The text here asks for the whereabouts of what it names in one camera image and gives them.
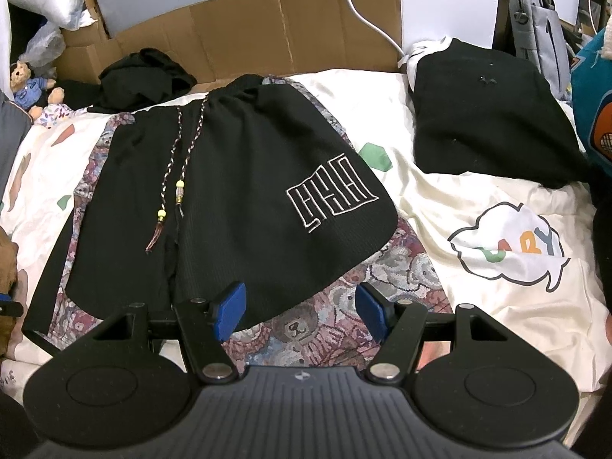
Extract bear print shorts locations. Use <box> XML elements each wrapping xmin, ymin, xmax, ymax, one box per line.
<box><xmin>21</xmin><ymin>75</ymin><xmax>452</xmax><ymax>383</ymax></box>

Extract white charger plug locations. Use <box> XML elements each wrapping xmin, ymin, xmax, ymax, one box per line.
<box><xmin>399</xmin><ymin>37</ymin><xmax>455</xmax><ymax>72</ymax></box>

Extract flattened cardboard sheet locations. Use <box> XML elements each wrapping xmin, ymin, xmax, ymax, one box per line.
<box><xmin>57</xmin><ymin>0</ymin><xmax>403</xmax><ymax>88</ymax></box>

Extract crumpled black garment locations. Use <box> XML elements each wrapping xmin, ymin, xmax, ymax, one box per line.
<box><xmin>88</xmin><ymin>49</ymin><xmax>198</xmax><ymax>112</ymax></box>

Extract black embroidered drawstring shorts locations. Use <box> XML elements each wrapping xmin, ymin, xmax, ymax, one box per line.
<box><xmin>64</xmin><ymin>75</ymin><xmax>399</xmax><ymax>332</ymax></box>

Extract folded black sweater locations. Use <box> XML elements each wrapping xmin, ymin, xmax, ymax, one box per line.
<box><xmin>412</xmin><ymin>38</ymin><xmax>591</xmax><ymax>189</ymax></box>

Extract grey backpack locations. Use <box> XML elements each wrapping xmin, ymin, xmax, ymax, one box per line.
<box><xmin>507</xmin><ymin>0</ymin><xmax>575</xmax><ymax>101</ymax></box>

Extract white printed bed sheet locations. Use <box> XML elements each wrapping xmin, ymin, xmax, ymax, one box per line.
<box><xmin>0</xmin><ymin>68</ymin><xmax>609</xmax><ymax>393</ymax></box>

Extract clear plastic bag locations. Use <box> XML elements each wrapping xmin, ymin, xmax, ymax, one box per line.
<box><xmin>24</xmin><ymin>21</ymin><xmax>66</xmax><ymax>65</ymax></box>

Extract floral print cloth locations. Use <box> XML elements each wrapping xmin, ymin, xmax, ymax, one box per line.
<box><xmin>33</xmin><ymin>103</ymin><xmax>89</xmax><ymax>128</ymax></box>

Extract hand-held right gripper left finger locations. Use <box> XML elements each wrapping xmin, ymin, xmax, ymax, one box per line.
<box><xmin>93</xmin><ymin>281</ymin><xmax>247</xmax><ymax>383</ymax></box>

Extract teddy bear in blue shirt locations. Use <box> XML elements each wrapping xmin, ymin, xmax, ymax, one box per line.
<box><xmin>10</xmin><ymin>60</ymin><xmax>66</xmax><ymax>120</ymax></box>

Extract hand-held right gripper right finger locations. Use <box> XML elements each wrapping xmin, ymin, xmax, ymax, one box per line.
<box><xmin>356</xmin><ymin>281</ymin><xmax>515</xmax><ymax>384</ymax></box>

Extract white cable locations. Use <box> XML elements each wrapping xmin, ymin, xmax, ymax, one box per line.
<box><xmin>329</xmin><ymin>0</ymin><xmax>405</xmax><ymax>54</ymax></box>

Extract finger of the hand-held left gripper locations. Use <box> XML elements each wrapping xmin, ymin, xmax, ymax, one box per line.
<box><xmin>0</xmin><ymin>291</ymin><xmax>23</xmax><ymax>317</ymax></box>

